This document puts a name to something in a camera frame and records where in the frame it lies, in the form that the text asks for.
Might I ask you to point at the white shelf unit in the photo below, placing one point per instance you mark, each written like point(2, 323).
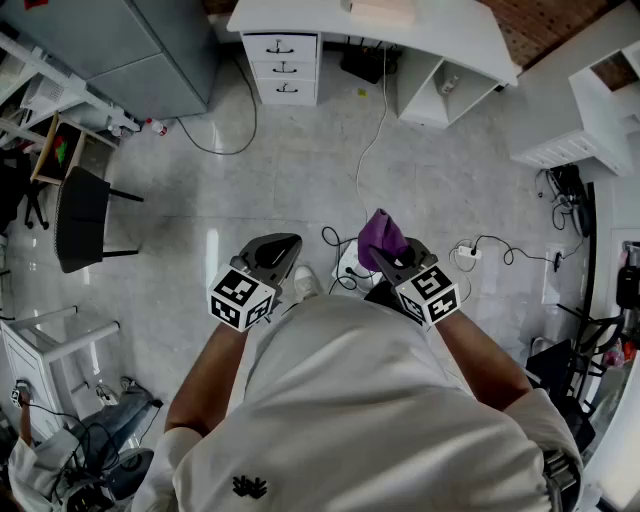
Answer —
point(590, 120)

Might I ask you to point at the person's left forearm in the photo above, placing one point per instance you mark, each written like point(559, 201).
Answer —
point(210, 370)

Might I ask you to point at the person's right forearm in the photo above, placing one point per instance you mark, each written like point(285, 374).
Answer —
point(480, 360)

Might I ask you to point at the person's white shoe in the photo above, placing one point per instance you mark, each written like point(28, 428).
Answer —
point(306, 282)

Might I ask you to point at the grey board panel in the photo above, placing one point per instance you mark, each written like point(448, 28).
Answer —
point(115, 50)

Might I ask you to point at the black office chair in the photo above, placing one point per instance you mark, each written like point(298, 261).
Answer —
point(12, 185)

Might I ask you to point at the black bag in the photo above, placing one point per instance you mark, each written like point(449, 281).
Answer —
point(629, 280)

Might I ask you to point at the white floor box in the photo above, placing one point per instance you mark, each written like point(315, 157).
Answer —
point(345, 260)

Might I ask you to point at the white side table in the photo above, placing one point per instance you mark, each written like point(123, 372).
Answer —
point(30, 360)

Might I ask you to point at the person's white shirt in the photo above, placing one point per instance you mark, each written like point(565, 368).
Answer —
point(360, 400)

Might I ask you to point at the white drawer unit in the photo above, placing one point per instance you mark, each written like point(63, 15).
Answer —
point(285, 65)

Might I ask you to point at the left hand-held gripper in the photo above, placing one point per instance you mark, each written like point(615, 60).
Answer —
point(235, 300)

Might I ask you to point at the wood framed picture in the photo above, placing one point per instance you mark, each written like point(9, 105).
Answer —
point(57, 150)

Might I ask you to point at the black folding chair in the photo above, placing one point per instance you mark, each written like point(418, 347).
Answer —
point(565, 375)

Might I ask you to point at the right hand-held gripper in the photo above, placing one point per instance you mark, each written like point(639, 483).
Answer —
point(430, 295)

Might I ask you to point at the purple cloth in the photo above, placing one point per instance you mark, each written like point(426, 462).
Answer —
point(380, 235)

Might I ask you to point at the white power strip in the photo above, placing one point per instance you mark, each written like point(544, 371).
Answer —
point(469, 251)

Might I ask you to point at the peach folder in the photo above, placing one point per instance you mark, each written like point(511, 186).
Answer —
point(385, 10)

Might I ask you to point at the red-capped bottle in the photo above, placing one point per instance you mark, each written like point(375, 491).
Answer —
point(159, 127)

